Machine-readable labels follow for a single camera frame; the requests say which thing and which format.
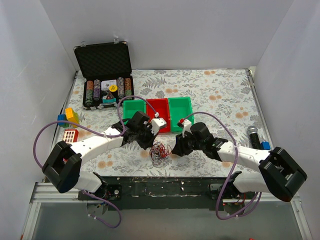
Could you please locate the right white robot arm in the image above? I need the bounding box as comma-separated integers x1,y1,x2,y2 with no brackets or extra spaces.
172,119,308,202

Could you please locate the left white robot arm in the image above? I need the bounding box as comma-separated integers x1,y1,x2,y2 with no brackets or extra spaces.
42,111,166,200

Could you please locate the left green bin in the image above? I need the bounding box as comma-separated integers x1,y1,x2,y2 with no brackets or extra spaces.
123,99,147,119

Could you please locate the green bin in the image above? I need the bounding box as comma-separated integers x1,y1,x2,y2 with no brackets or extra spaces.
168,97,193,133
123,99,147,119

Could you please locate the red bin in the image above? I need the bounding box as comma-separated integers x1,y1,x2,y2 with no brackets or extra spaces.
147,98,171,133

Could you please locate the right green bin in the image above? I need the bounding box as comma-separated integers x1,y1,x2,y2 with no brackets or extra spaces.
168,97,193,133

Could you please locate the black microphone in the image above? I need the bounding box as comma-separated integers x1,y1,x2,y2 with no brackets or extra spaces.
246,125,262,150

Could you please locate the small blue block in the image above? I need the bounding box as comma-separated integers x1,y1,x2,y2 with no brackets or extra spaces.
260,141,271,150

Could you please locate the yellow toy brick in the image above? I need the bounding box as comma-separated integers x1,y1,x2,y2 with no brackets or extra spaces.
65,107,80,124

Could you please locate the red window toy brick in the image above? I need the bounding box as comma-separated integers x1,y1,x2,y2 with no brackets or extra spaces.
62,129,79,144

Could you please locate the black poker chip case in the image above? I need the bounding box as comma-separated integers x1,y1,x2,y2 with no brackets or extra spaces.
73,41,135,110

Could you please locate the green toy brick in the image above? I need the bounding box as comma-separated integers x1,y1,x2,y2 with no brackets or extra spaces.
61,122,72,129

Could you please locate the blue toy brick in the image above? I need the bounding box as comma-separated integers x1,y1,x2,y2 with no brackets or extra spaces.
57,114,66,127

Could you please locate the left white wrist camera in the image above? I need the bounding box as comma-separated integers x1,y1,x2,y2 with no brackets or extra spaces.
151,117,167,136

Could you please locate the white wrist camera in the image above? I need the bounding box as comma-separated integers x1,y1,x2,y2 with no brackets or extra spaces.
177,118,192,138
151,117,167,136

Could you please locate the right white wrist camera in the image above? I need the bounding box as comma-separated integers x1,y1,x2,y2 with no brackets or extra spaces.
177,118,192,138

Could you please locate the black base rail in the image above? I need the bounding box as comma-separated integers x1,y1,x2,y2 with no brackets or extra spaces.
77,176,251,212

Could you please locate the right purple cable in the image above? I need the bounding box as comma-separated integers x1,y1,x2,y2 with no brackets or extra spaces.
183,111,262,221

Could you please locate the aluminium frame rail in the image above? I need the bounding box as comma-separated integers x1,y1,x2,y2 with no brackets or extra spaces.
30,182,79,203

